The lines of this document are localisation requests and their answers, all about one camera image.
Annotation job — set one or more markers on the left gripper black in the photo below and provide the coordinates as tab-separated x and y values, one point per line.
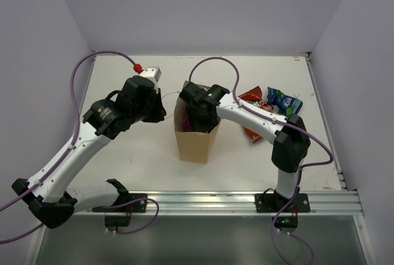
157	109

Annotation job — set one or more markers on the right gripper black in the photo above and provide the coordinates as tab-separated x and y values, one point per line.
201	117

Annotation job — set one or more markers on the purple snack bag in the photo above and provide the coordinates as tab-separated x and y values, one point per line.
186	127

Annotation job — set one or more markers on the brown paper bag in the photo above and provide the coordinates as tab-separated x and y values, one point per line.
193	147

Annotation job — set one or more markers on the blue snack bag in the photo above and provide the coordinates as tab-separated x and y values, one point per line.
285	104

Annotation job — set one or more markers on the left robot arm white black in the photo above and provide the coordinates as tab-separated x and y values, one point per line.
47	193

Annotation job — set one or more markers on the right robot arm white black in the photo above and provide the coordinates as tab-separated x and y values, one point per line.
286	135

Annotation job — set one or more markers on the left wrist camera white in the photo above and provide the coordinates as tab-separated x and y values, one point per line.
151	73

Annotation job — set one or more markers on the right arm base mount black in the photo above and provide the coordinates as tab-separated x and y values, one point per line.
271	202

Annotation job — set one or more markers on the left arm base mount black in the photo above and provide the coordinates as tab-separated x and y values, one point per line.
123	206

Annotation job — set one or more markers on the aluminium front rail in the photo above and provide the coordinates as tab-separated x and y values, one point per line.
214	203

